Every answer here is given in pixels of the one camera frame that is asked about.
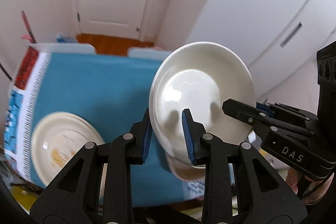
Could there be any plain white plate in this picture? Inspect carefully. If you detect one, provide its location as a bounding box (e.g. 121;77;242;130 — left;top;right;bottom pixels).
149;42;256;165

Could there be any yellow clutter on floor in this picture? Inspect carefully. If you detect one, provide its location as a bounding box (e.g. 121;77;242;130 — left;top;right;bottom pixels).
10;185;39;214

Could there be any pink square handled bowl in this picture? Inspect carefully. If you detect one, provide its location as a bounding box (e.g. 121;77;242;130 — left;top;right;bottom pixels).
165;152;206;182

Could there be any large duck pattern plate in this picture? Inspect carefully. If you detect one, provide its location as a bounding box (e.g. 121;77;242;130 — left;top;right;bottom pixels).
31;112;105;186

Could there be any blue patterned tablecloth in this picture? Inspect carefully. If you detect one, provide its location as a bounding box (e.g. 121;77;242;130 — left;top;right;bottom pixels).
3;45;211;208

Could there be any person right hand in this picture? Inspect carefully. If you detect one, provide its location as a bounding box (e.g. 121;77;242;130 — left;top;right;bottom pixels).
285;168;336;206

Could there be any pink mop handle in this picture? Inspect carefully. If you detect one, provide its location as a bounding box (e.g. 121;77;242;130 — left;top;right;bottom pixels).
21;11;37;44

